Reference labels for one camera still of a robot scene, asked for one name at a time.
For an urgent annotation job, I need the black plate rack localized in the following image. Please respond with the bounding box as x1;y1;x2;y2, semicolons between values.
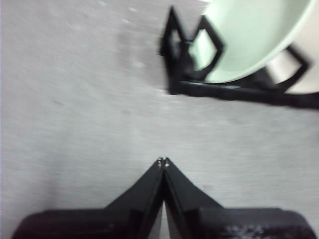
158;6;319;109

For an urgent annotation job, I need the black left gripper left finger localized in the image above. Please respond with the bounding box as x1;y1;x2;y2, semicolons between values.
11;157;164;239

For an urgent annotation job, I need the green plate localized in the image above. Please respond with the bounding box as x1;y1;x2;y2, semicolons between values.
188;0;317;84

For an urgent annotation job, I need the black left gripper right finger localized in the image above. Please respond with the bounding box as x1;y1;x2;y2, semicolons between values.
163;156;317;239

